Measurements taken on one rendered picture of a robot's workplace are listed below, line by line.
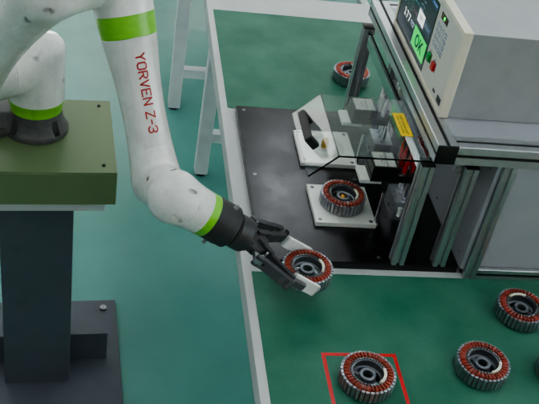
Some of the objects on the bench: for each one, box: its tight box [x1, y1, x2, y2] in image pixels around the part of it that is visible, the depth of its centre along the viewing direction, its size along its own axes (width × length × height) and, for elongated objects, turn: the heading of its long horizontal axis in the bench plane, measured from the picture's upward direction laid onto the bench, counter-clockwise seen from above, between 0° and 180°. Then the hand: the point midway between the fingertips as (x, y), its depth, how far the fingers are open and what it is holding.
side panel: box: [460, 168, 539, 281], centre depth 203 cm, size 28×3×32 cm, turn 86°
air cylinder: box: [384, 184, 409, 220], centre depth 221 cm, size 5×8×6 cm
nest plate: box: [306, 184, 376, 228], centre depth 220 cm, size 15×15×1 cm
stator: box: [319, 180, 367, 216], centre depth 218 cm, size 11×11×4 cm
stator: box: [494, 288, 539, 332], centre depth 201 cm, size 11×11×4 cm
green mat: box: [213, 9, 403, 110], centre depth 285 cm, size 94×61×1 cm, turn 86°
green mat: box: [252, 271, 539, 404], centre depth 185 cm, size 94×61×1 cm, turn 86°
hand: (305, 268), depth 193 cm, fingers closed on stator, 11 cm apart
